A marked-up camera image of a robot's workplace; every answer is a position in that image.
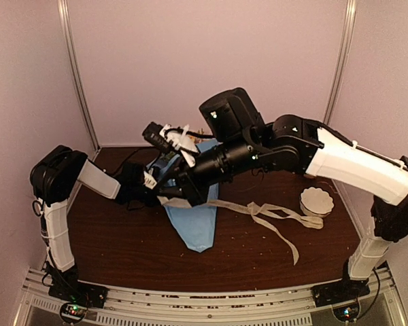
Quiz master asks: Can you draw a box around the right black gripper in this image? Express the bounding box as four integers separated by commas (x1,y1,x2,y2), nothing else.
154,130,262,202

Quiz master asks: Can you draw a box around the blue wrapping paper sheet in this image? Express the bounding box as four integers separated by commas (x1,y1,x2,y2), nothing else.
146,141,222,253

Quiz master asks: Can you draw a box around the cream printed ribbon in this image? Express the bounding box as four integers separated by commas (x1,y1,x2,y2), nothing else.
159,197,324,264

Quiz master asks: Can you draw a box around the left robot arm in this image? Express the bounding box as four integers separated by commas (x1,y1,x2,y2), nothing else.
30,145,160,302

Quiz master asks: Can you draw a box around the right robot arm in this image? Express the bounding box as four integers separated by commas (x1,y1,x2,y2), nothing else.
153,88,408,300

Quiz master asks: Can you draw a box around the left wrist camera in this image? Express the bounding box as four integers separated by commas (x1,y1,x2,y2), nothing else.
143,171,157,189

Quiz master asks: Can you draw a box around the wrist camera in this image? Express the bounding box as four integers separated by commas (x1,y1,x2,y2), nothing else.
143,171,157,189
142,122,200,167

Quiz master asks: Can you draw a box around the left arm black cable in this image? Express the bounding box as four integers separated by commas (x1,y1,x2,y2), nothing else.
105,149,140,177

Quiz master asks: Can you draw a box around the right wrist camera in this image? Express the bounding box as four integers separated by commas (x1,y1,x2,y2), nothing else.
142,122,200,167

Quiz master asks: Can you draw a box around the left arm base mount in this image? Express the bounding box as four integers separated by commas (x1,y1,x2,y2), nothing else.
48,282,108,308

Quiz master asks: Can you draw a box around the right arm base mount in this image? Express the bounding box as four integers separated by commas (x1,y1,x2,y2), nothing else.
311,280,370,307

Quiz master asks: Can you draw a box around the left aluminium frame post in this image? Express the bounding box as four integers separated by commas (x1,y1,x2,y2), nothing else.
57,0,101,152

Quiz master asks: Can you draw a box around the aluminium frame post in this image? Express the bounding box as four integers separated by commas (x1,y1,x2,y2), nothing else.
57,0,101,152
323,0,358,125

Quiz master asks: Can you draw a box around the right aluminium frame post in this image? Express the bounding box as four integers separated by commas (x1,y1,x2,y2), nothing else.
323,0,358,125

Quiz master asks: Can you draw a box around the front aluminium rail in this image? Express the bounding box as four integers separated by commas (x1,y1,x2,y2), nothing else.
11,268,408,325

